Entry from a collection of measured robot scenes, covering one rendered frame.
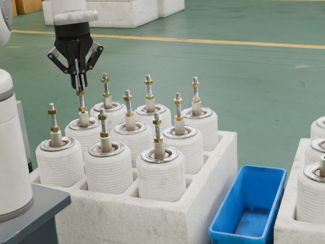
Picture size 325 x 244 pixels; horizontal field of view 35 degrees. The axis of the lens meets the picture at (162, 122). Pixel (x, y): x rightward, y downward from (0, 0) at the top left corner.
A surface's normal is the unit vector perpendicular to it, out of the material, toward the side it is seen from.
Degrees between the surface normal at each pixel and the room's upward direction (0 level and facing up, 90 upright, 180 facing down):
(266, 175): 88
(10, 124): 90
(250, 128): 0
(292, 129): 0
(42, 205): 0
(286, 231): 90
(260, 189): 88
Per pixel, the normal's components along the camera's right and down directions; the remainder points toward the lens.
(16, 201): 0.73, 0.20
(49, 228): 0.89, 0.18
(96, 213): -0.37, 0.36
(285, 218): -0.07, -0.93
